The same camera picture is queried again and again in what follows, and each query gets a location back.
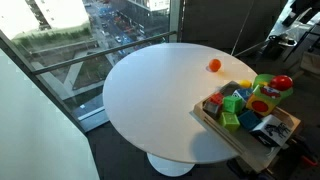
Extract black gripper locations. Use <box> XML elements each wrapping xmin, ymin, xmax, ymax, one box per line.
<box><xmin>281</xmin><ymin>0</ymin><xmax>320</xmax><ymax>28</ymax></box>

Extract orange toy orange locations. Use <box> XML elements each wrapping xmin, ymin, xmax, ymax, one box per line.
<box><xmin>208</xmin><ymin>58</ymin><xmax>222</xmax><ymax>73</ymax></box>

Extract red toy tomato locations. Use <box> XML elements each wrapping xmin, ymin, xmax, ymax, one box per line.
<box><xmin>268</xmin><ymin>74</ymin><xmax>294</xmax><ymax>92</ymax></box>

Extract green plastic bowl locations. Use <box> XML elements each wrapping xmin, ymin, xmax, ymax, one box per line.
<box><xmin>252</xmin><ymin>73</ymin><xmax>294</xmax><ymax>100</ymax></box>

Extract yellow toy lemon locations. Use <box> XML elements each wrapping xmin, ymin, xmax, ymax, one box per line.
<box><xmin>238</xmin><ymin>79</ymin><xmax>253</xmax><ymax>89</ymax></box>

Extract green toy block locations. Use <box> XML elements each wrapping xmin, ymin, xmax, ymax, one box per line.
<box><xmin>222</xmin><ymin>95</ymin><xmax>244</xmax><ymax>114</ymax></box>
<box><xmin>218</xmin><ymin>111</ymin><xmax>241</xmax><ymax>133</ymax></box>

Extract teal toy block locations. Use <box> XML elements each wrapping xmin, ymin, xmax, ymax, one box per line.
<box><xmin>237</xmin><ymin>109</ymin><xmax>263</xmax><ymax>131</ymax></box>

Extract red toy block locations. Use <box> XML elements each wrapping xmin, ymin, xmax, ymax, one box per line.
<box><xmin>209</xmin><ymin>92</ymin><xmax>225</xmax><ymax>106</ymax></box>

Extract grey toy block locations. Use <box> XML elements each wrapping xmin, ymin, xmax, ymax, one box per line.
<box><xmin>202</xmin><ymin>100</ymin><xmax>222</xmax><ymax>119</ymax></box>

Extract beige cardboard box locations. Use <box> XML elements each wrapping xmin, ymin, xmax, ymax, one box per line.
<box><xmin>300</xmin><ymin>51</ymin><xmax>320</xmax><ymax>75</ymax></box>

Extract blue picture block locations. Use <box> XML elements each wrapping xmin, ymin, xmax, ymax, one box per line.
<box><xmin>232</xmin><ymin>87</ymin><xmax>254</xmax><ymax>103</ymax></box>

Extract large multicolour picture cube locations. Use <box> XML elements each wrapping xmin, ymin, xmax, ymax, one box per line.
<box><xmin>245</xmin><ymin>84</ymin><xmax>284</xmax><ymax>117</ymax></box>

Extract white cube with zebra print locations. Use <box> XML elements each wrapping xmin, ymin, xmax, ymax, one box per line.
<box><xmin>249</xmin><ymin>114</ymin><xmax>292</xmax><ymax>148</ymax></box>

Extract black robot mounting stand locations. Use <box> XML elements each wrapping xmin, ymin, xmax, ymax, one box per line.
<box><xmin>228</xmin><ymin>133</ymin><xmax>320</xmax><ymax>180</ymax></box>

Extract wooden tray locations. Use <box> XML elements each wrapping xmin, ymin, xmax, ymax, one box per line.
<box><xmin>189</xmin><ymin>79</ymin><xmax>303</xmax><ymax>174</ymax></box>

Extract metal window railing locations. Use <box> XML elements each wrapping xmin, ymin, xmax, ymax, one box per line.
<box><xmin>31</xmin><ymin>30</ymin><xmax>178</xmax><ymax>76</ymax></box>

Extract thin white cord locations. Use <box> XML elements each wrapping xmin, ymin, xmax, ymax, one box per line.
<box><xmin>230</xmin><ymin>0</ymin><xmax>256</xmax><ymax>56</ymax></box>

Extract dark window frame post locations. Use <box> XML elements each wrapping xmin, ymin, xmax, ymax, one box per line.
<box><xmin>169</xmin><ymin>0</ymin><xmax>185</xmax><ymax>44</ymax></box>

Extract red clamp handle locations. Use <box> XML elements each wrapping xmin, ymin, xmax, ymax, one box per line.
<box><xmin>301</xmin><ymin>154</ymin><xmax>318</xmax><ymax>168</ymax></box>

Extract white table pedestal base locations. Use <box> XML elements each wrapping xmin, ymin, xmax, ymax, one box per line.
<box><xmin>146</xmin><ymin>152</ymin><xmax>196</xmax><ymax>178</ymax></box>

